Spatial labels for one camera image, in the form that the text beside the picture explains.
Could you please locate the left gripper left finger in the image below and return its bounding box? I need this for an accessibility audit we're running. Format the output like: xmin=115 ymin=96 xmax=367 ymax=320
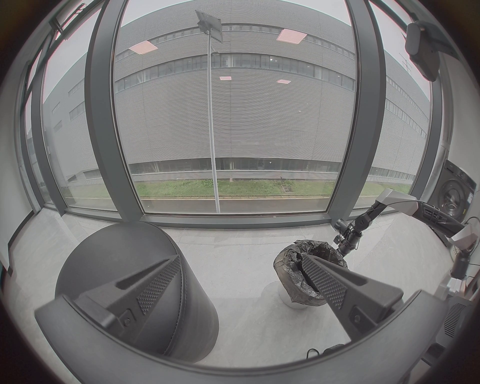
xmin=76 ymin=255 xmax=182 ymax=331

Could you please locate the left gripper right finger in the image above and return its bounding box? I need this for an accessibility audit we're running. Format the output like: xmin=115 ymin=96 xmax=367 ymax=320
xmin=301 ymin=254 xmax=404 ymax=335

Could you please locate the white trash bin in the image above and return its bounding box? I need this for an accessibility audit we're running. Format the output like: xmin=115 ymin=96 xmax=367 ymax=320
xmin=277 ymin=282 xmax=328 ymax=310

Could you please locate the black plastic bag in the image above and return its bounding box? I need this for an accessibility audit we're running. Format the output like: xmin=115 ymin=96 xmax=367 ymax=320
xmin=273 ymin=239 xmax=349 ymax=306

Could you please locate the grey washing machine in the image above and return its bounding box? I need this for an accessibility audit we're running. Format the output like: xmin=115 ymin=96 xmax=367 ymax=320
xmin=434 ymin=159 xmax=478 ymax=226

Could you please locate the window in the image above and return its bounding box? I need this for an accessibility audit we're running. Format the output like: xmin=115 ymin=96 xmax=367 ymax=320
xmin=15 ymin=0 xmax=451 ymax=230

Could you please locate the black cable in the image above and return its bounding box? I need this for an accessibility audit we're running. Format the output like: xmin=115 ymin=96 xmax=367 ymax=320
xmin=306 ymin=343 xmax=351 ymax=359

